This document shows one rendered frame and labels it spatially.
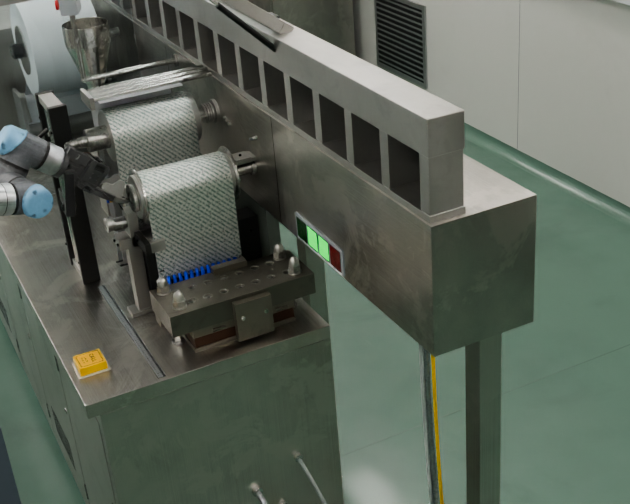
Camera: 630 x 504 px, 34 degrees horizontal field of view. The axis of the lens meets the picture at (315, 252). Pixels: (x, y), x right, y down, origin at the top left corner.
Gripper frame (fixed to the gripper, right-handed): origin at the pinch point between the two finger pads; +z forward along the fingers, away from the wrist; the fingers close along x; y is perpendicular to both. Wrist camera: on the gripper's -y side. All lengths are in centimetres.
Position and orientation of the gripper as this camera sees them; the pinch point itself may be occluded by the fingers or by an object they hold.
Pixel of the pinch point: (121, 200)
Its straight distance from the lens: 273.6
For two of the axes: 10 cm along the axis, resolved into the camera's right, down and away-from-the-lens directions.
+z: 7.3, 3.5, 5.8
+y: 5.1, -8.5, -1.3
